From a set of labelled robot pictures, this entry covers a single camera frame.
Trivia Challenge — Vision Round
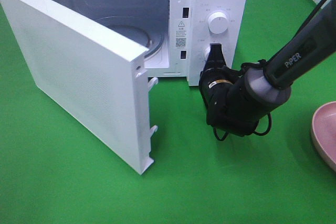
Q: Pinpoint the white microwave oven body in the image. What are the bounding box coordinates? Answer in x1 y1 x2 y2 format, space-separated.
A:
53 0 246 86

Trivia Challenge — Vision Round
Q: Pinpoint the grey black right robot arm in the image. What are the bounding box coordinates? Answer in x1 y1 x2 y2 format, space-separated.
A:
199 0 335 136

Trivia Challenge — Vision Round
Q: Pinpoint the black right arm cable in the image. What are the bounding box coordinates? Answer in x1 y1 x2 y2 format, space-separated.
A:
212 0 336 141

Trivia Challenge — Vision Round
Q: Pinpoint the white microwave door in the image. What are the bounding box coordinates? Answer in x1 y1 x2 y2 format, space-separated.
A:
1 0 158 174

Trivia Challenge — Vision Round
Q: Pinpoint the green table cloth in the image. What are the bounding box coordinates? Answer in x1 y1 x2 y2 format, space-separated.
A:
1 15 335 223

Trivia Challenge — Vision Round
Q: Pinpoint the lower white timer knob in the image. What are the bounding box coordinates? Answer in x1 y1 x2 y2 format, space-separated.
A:
203 46 211 64

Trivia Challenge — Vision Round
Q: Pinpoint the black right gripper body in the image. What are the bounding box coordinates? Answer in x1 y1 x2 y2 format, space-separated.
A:
198 60 258 137

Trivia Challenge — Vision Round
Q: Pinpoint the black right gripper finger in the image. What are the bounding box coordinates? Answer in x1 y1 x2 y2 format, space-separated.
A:
207 43 226 65

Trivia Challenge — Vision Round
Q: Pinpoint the glass microwave turntable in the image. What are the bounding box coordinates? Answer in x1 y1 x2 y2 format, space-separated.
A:
95 16 167 58

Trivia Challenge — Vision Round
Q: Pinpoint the upper white power knob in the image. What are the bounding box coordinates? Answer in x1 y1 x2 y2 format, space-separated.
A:
207 11 229 34

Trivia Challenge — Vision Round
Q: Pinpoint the pink round plate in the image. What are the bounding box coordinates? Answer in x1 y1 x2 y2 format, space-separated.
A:
310 101 335 172

